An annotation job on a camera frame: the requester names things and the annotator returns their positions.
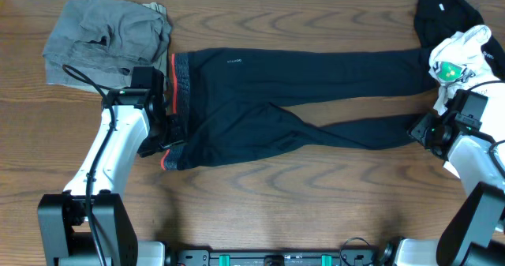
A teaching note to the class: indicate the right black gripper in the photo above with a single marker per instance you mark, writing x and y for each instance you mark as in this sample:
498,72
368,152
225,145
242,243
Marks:
419,128

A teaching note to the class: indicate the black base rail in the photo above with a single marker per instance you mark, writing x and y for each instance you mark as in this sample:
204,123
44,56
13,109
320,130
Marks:
354,252

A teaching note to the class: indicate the white printed t-shirt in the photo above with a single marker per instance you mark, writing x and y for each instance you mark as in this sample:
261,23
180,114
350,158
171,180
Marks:
467,130

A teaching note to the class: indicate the black leggings red waistband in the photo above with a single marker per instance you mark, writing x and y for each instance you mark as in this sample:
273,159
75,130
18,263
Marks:
234,104

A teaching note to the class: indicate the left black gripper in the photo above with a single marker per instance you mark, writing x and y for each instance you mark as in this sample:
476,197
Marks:
178,135

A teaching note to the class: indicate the folded gray pants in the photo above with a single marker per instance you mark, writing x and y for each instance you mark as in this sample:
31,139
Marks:
102,41

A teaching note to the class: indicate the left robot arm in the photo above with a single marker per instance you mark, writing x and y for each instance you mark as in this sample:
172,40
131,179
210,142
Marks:
87,224

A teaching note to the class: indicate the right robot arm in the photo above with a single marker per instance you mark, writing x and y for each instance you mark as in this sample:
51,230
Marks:
467,240

